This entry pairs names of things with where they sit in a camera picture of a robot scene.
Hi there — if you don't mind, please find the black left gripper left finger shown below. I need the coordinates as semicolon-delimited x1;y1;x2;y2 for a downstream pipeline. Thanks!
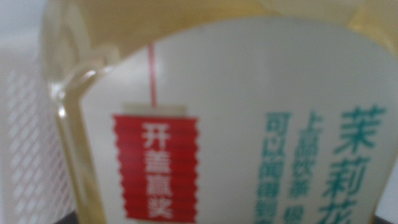
60;210;78;224

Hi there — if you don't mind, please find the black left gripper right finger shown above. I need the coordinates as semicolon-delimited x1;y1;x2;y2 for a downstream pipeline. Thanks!
372;215;398;224

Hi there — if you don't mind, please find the yellow jasmine tea bottle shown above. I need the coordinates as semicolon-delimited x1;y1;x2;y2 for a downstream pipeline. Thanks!
42;0;398;224

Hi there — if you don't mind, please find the white perforated plastic basket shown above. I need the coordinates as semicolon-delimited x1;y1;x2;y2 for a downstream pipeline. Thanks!
0;46;75;224

